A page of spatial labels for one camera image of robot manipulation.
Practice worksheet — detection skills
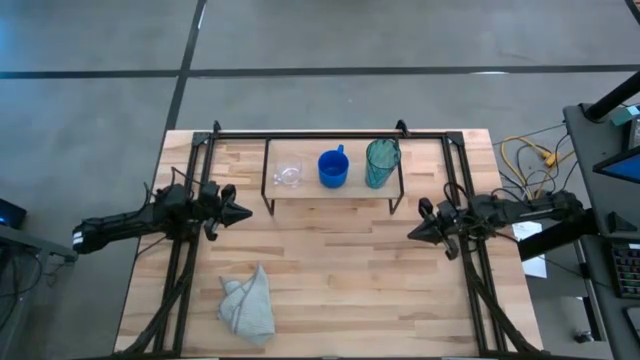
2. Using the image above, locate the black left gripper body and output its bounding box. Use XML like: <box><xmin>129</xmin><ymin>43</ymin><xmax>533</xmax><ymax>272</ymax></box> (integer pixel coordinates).
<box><xmin>197</xmin><ymin>181</ymin><xmax>237</xmax><ymax>242</ymax></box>

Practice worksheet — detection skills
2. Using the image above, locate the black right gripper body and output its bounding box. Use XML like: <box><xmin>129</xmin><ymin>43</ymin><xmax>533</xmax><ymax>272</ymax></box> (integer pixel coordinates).
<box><xmin>417</xmin><ymin>196</ymin><xmax>462</xmax><ymax>262</ymax></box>

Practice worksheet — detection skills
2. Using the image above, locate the clear glass mug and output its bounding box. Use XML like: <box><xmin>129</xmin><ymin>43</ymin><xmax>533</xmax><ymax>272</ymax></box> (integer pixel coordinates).
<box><xmin>272</xmin><ymin>158</ymin><xmax>305</xmax><ymax>190</ymax></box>

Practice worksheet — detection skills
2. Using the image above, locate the teal faceted plastic tumbler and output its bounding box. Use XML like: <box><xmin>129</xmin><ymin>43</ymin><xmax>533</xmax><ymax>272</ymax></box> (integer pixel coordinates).
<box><xmin>364</xmin><ymin>137</ymin><xmax>403</xmax><ymax>191</ymax></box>

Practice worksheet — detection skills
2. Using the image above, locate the blue plastic mug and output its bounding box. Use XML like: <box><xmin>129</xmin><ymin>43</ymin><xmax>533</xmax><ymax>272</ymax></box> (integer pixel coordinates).
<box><xmin>317</xmin><ymin>143</ymin><xmax>351</xmax><ymax>190</ymax></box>

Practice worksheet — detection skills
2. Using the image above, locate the wooden shelf with black legs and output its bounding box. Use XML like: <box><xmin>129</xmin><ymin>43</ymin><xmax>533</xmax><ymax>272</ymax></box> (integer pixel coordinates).
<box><xmin>260</xmin><ymin>136</ymin><xmax>407</xmax><ymax>217</ymax></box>

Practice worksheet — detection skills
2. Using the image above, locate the grey folded cloth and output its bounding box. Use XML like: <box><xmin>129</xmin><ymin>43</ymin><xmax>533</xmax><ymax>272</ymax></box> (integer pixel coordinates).
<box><xmin>216</xmin><ymin>262</ymin><xmax>277</xmax><ymax>347</ymax></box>

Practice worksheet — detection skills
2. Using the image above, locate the white paper sheet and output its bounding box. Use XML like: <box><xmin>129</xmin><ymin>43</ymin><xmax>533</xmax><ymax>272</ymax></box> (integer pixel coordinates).
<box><xmin>511</xmin><ymin>220</ymin><xmax>549</xmax><ymax>280</ymax></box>

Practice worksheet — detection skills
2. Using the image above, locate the black mounting bar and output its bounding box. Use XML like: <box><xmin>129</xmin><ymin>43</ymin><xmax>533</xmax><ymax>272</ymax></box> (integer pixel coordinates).
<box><xmin>516</xmin><ymin>208</ymin><xmax>600</xmax><ymax>263</ymax></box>

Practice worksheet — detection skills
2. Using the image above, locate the grey side desk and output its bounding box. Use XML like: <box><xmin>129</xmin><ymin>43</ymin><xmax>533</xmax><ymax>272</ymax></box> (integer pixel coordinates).
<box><xmin>563</xmin><ymin>102</ymin><xmax>640</xmax><ymax>360</ymax></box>

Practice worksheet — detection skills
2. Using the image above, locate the blue screen monitor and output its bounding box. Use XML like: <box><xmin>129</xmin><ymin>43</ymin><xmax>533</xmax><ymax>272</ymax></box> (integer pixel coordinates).
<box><xmin>592</xmin><ymin>146</ymin><xmax>640</xmax><ymax>185</ymax></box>

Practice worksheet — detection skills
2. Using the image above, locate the grey side table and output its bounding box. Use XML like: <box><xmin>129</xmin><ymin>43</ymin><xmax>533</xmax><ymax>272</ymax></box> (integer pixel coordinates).
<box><xmin>0</xmin><ymin>224</ymin><xmax>80</xmax><ymax>360</ymax></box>

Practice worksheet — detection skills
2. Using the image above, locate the black keyboard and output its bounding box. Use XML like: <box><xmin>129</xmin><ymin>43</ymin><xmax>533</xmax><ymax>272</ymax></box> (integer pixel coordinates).
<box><xmin>610</xmin><ymin>241</ymin><xmax>640</xmax><ymax>301</ymax></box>

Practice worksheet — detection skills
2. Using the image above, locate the dark device with blue light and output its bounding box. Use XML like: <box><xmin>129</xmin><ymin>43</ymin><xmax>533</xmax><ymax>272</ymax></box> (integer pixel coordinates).
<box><xmin>0</xmin><ymin>197</ymin><xmax>28</xmax><ymax>231</ymax></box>

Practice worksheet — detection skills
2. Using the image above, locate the teal sticky note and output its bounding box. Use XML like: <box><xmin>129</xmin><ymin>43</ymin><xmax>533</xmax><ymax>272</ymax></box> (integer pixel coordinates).
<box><xmin>610</xmin><ymin>104</ymin><xmax>640</xmax><ymax>127</ymax></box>

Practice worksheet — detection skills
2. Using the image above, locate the black slanted pole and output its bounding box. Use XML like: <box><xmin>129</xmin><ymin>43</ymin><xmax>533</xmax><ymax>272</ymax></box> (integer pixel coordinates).
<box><xmin>583</xmin><ymin>71</ymin><xmax>640</xmax><ymax>123</ymax></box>

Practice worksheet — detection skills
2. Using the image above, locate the black aluminium rig frame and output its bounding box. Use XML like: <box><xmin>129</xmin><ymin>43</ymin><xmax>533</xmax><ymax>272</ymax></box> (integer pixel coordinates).
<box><xmin>113</xmin><ymin>119</ymin><xmax>551</xmax><ymax>359</ymax></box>

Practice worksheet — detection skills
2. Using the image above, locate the black cable bundle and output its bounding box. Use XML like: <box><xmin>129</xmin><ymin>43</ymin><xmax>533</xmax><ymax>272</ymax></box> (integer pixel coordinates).
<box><xmin>497</xmin><ymin>132</ymin><xmax>576</xmax><ymax>201</ymax></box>

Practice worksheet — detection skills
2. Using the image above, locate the yellow cable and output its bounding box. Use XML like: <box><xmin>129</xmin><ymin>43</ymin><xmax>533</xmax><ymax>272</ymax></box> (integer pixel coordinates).
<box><xmin>499</xmin><ymin>135</ymin><xmax>572</xmax><ymax>187</ymax></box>

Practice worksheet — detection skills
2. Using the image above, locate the black triangular bracket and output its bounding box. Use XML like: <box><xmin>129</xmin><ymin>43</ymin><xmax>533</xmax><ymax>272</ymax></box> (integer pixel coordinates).
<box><xmin>606</xmin><ymin>210</ymin><xmax>639</xmax><ymax>234</ymax></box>

